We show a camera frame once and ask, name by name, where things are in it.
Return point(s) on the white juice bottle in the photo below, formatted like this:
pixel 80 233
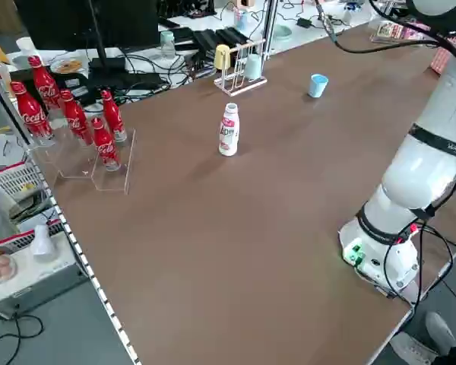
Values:
pixel 228 133

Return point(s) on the blue ceramic cup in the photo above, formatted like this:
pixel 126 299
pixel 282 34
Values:
pixel 317 87

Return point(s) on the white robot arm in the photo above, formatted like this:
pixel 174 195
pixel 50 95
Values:
pixel 422 171

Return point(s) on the clear acrylic bottle shelf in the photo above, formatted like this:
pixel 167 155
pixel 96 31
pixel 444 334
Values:
pixel 114 178

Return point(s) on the pale green cup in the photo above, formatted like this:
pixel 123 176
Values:
pixel 253 67

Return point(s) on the pale yellow cup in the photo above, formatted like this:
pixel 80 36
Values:
pixel 221 57

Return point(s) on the red cola bottle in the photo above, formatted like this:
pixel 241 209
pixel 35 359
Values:
pixel 104 146
pixel 28 114
pixel 112 114
pixel 43 85
pixel 74 119

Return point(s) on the clear water bottle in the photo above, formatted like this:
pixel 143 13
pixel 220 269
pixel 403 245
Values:
pixel 167 43

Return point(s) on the pale blue pen cup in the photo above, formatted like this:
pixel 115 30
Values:
pixel 241 21

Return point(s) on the white plastic cup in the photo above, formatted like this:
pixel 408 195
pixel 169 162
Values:
pixel 43 243

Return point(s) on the black power supply unit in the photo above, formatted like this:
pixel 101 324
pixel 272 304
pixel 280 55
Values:
pixel 207 40
pixel 232 35

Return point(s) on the pale green bowl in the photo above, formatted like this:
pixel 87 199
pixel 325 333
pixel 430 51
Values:
pixel 285 32

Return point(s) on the plate of cookies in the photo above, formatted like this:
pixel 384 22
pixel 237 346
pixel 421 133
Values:
pixel 66 66

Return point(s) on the clear acrylic snack shelf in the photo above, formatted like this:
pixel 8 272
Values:
pixel 373 37

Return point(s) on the grey metal box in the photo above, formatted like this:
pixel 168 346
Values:
pixel 42 277

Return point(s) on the black monitor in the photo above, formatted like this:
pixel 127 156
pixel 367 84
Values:
pixel 87 23

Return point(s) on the beige snack packet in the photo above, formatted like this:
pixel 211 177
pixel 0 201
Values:
pixel 385 29

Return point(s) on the small pink snack packet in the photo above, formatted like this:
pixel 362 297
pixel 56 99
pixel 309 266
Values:
pixel 412 32

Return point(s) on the clear bowl of buns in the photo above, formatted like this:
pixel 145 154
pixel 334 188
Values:
pixel 0 270

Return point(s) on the pink plastic basket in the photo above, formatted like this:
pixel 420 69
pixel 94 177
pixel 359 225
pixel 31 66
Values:
pixel 441 61

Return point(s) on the grey shoe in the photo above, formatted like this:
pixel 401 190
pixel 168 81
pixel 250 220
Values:
pixel 441 331
pixel 410 348

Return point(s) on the aluminium frame post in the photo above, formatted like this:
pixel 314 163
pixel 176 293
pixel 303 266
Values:
pixel 270 26

